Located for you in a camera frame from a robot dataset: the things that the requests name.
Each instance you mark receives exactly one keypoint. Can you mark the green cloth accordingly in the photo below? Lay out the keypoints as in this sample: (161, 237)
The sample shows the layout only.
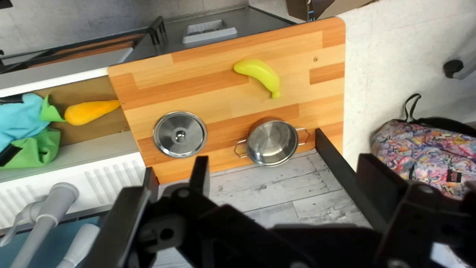
(37, 150)

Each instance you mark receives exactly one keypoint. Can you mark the steel pot lid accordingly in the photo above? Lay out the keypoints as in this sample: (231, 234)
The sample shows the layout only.
(179, 134)

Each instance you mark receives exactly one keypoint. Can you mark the small steel pot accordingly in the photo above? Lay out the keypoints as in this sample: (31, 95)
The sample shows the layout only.
(272, 143)

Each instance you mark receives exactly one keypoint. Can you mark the floral patterned backpack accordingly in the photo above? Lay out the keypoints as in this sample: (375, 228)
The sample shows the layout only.
(421, 153)

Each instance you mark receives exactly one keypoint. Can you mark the orange yellow toy squash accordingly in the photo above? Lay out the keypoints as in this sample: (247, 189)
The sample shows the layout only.
(89, 112)

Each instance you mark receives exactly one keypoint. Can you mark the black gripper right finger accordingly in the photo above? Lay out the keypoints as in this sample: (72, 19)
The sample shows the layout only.
(369, 188)

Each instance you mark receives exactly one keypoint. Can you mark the yellow toy banana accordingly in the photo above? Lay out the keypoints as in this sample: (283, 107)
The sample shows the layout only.
(260, 74)

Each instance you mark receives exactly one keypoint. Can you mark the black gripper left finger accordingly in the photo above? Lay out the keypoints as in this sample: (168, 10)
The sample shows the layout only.
(198, 176)

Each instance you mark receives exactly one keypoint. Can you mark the grey toy faucet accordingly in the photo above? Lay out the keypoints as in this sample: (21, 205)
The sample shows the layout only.
(46, 217)

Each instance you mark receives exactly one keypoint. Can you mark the wooden countertop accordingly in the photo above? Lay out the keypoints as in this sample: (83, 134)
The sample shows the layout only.
(198, 83)

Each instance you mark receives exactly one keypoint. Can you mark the white toy sink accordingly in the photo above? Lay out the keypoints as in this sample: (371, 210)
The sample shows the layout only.
(75, 164)

